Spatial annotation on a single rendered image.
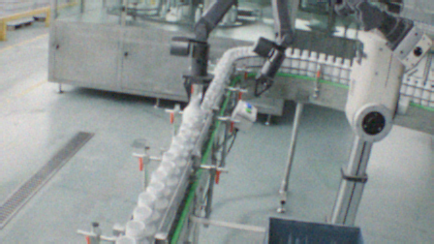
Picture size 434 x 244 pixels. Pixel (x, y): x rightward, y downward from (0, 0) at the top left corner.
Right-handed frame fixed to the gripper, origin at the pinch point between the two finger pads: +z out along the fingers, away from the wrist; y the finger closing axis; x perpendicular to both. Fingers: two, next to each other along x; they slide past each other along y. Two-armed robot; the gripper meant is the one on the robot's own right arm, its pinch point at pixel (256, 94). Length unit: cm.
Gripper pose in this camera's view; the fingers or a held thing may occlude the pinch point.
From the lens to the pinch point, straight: 177.2
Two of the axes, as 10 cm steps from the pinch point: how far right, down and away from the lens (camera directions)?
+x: 8.9, 4.6, 0.4
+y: -1.2, 3.2, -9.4
